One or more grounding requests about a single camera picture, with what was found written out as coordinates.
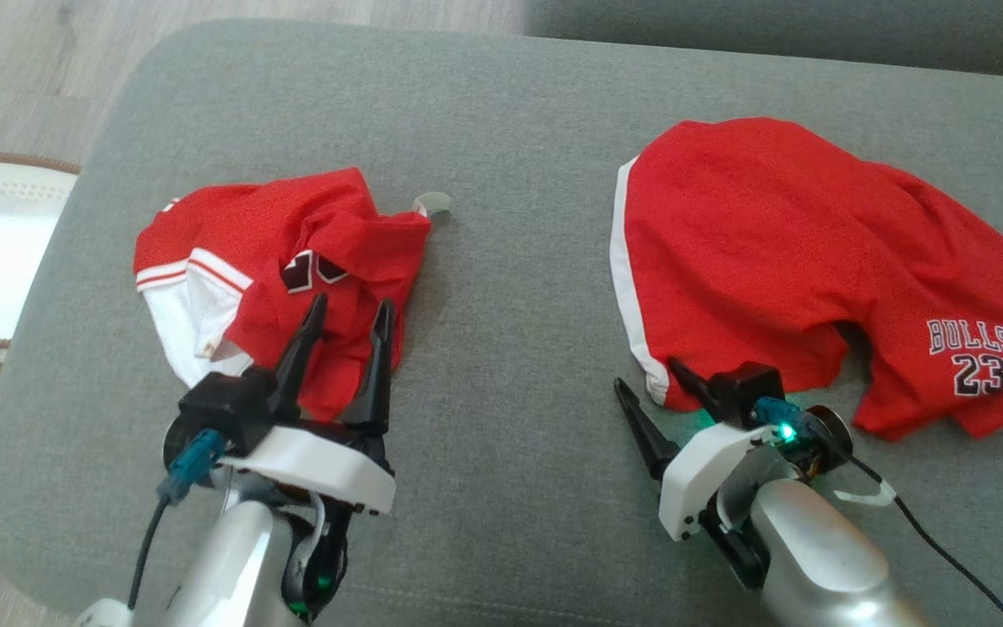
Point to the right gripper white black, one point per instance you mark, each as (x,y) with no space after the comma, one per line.
(702,470)

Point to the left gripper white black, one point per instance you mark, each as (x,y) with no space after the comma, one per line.
(319,466)

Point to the red and white jersey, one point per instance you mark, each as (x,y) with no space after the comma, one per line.
(249,226)

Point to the red Bulls basketball shorts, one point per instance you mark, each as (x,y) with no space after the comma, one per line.
(771,244)

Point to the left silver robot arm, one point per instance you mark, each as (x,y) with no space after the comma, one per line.
(232,566)

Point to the large grey sofa seat cushion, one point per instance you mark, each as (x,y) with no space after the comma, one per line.
(510,348)

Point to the small white fabric tag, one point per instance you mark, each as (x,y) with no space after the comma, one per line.
(434,203)

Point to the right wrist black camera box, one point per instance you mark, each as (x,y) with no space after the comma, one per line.
(745,392)

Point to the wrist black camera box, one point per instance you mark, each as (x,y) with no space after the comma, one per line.
(745,392)
(223,405)

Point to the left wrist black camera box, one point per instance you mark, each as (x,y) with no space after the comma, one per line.
(223,405)

